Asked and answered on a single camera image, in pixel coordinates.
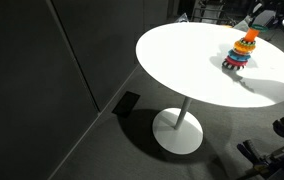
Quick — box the black floor plate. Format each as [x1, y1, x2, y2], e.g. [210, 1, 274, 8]
[111, 91, 142, 119]

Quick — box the red ring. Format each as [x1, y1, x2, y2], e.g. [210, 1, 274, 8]
[224, 55, 249, 67]

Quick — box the yellow orange ring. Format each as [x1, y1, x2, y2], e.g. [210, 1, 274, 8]
[233, 40, 257, 55]

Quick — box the blue ring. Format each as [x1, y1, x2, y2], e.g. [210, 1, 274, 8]
[227, 49, 252, 62]

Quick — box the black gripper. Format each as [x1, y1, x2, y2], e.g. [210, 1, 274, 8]
[249, 2, 280, 30]

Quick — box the green dotted small ring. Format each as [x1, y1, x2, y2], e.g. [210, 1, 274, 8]
[238, 37, 257, 47]

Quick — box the black white striped ring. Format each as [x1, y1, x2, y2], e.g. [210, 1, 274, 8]
[221, 60, 245, 71]

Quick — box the grey chair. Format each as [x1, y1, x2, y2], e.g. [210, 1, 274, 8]
[233, 9, 277, 33]

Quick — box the dark green ring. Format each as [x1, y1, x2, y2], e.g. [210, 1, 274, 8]
[249, 23, 269, 33]

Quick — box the orange peg ring holder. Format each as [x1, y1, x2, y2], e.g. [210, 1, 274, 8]
[243, 28, 261, 43]

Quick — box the black metal mounting frame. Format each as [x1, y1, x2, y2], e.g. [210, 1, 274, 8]
[243, 142, 284, 180]

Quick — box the white table pedestal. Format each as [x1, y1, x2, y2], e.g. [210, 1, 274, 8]
[152, 96, 204, 156]

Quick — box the metal frame cart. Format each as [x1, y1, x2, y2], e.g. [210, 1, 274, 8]
[190, 0, 237, 26]

